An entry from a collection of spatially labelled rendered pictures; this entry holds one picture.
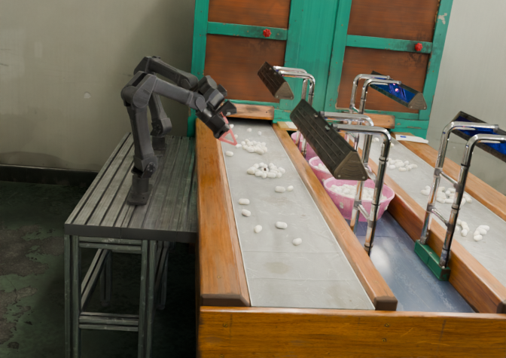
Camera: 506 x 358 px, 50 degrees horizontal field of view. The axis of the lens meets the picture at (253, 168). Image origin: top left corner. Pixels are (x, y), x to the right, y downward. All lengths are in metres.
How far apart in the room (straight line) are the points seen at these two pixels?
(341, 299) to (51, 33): 2.99
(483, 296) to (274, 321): 0.58
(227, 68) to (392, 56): 0.90
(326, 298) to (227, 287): 0.25
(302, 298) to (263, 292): 0.10
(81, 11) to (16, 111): 0.82
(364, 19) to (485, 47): 1.33
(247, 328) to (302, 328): 0.13
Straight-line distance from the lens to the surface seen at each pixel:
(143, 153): 2.02
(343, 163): 1.27
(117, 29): 3.83
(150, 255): 1.86
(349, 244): 1.63
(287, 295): 1.37
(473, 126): 1.79
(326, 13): 3.01
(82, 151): 4.04
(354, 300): 1.40
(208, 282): 1.34
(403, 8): 3.13
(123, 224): 1.85
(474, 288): 1.63
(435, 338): 1.46
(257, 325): 1.32
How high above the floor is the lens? 1.43
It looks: 18 degrees down
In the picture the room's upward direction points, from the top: 6 degrees clockwise
